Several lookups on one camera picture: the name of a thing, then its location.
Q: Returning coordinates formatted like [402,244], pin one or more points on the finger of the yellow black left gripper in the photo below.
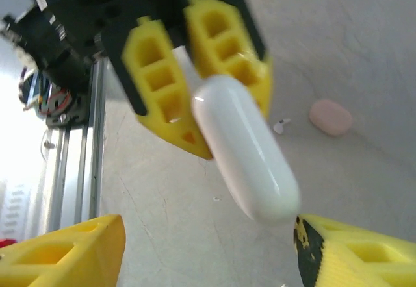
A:
[224,46]
[156,82]

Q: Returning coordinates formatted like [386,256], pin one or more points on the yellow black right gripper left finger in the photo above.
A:
[65,257]

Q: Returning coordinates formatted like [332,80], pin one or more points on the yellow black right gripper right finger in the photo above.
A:
[367,261]

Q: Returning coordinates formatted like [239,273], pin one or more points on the white stem earbud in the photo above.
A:
[281,126]

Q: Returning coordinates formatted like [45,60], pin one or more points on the white rounded rectangular earbud case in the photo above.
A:
[243,150]

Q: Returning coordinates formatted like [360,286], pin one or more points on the pink earbud case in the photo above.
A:
[330,117]

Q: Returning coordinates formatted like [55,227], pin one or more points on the long red toy brick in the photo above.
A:
[6,243]

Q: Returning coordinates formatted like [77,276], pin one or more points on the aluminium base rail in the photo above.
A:
[84,170]

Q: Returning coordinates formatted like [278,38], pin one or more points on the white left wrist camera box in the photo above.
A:
[19,1]

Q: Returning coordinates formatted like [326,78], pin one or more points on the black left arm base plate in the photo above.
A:
[52,105]

